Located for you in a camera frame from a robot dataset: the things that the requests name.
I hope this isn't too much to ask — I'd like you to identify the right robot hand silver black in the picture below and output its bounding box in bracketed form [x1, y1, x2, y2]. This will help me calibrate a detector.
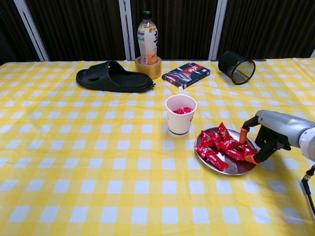
[238, 110, 315, 165]

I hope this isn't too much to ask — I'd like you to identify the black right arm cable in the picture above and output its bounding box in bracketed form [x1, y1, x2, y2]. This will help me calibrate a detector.
[301, 164, 315, 217]

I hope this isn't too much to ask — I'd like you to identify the yellow white checkered tablecloth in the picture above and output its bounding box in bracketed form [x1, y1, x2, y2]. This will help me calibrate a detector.
[0, 58, 315, 236]

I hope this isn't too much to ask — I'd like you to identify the orange drink plastic bottle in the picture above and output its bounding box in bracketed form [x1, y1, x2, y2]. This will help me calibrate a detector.
[136, 10, 159, 66]

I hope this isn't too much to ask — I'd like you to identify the aluminium frame post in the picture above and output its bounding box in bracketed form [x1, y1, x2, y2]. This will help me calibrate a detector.
[209, 0, 228, 60]
[118, 0, 136, 60]
[13, 0, 50, 61]

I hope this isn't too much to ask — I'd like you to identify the black red snack packet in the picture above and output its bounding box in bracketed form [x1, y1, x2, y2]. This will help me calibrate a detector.
[161, 61, 212, 90]

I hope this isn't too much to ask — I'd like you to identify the round metal plate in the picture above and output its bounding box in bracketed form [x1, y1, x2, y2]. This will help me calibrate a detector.
[194, 126, 258, 176]

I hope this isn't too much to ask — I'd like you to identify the brown packing tape roll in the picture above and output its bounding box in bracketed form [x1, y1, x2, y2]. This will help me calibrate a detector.
[134, 56, 162, 80]

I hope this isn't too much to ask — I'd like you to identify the black rubber slipper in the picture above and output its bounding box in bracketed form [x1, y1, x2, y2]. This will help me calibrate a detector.
[75, 60, 156, 93]

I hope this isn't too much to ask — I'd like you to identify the white paper cup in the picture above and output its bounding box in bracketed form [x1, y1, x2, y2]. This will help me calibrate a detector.
[165, 94, 198, 137]

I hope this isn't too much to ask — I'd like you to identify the black corrugated partition panel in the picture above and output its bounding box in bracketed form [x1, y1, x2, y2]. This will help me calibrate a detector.
[0, 0, 44, 65]
[129, 0, 219, 60]
[218, 0, 315, 59]
[24, 0, 126, 61]

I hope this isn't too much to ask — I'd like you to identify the black mesh pen holder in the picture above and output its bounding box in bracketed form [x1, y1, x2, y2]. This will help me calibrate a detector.
[218, 50, 256, 86]

